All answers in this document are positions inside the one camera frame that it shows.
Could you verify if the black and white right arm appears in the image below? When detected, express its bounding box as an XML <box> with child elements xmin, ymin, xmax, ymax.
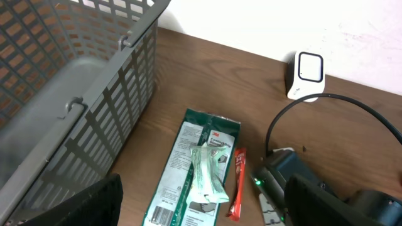
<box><xmin>253</xmin><ymin>148</ymin><xmax>401</xmax><ymax>225</ymax></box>

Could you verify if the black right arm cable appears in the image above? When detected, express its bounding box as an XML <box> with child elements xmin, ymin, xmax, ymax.
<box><xmin>265</xmin><ymin>93</ymin><xmax>402</xmax><ymax>158</ymax></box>

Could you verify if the grey plastic mesh basket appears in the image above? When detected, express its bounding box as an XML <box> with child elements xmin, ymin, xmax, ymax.
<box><xmin>1</xmin><ymin>0</ymin><xmax>169</xmax><ymax>225</ymax></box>

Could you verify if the green 3M glove package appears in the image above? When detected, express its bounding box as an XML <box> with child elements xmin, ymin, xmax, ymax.
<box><xmin>142</xmin><ymin>109</ymin><xmax>241</xmax><ymax>226</ymax></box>

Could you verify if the mint green wipe packet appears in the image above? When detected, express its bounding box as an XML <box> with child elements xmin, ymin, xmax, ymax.
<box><xmin>186</xmin><ymin>143</ymin><xmax>229</xmax><ymax>204</ymax></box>

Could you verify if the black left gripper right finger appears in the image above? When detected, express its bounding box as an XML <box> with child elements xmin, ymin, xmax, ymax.
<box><xmin>284</xmin><ymin>174</ymin><xmax>388</xmax><ymax>225</ymax></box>

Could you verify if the red coffee stick sachet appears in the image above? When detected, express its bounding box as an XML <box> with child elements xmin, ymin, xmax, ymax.
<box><xmin>227</xmin><ymin>148</ymin><xmax>247</xmax><ymax>222</ymax></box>

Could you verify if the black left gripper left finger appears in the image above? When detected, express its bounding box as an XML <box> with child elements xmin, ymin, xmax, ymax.
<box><xmin>24</xmin><ymin>173</ymin><xmax>123</xmax><ymax>226</ymax></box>

